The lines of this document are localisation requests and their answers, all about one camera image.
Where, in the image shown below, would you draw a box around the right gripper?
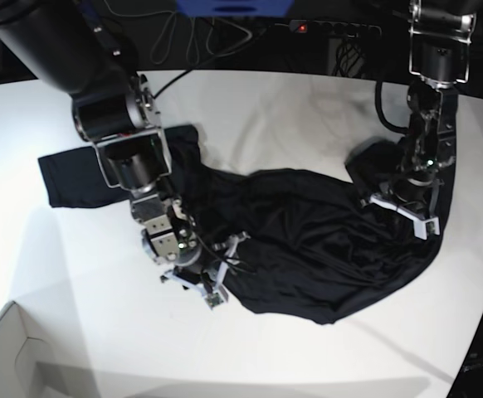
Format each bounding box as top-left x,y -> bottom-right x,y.
160,231 -> 252,309

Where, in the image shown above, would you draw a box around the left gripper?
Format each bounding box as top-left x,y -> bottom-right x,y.
360,178 -> 440,240

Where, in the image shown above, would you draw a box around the black t-shirt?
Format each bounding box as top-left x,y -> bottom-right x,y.
37,123 -> 461,328

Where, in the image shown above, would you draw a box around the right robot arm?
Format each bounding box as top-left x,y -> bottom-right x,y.
0,1 -> 246,308

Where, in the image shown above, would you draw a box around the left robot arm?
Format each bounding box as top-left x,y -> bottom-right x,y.
347,1 -> 477,240

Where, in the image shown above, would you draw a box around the black power strip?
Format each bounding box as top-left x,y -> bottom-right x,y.
276,19 -> 383,39

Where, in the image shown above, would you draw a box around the white cardboard box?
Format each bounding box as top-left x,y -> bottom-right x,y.
0,302 -> 55,397

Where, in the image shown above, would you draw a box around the blue plastic bin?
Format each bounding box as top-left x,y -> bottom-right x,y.
176,0 -> 294,17

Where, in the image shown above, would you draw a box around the black cable bundle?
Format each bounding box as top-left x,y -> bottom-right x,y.
328,35 -> 369,78

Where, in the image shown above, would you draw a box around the grey cable loops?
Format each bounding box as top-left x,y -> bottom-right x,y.
100,0 -> 267,100

